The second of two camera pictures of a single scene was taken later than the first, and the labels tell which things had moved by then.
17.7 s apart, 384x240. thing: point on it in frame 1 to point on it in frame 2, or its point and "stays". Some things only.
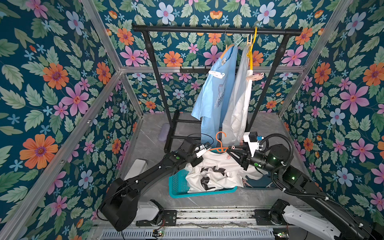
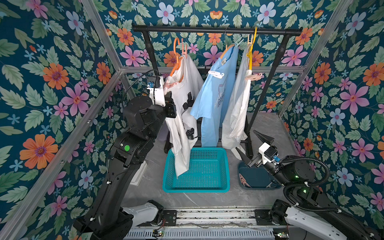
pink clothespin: [255, 76] stays
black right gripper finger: [239, 158] to [244, 157]
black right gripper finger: [237, 148] to [264, 138]
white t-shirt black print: [237, 117] stays
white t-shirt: [218, 170] to [186, 88]
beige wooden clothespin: [249, 41] stays
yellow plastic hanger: [249, 54] stays
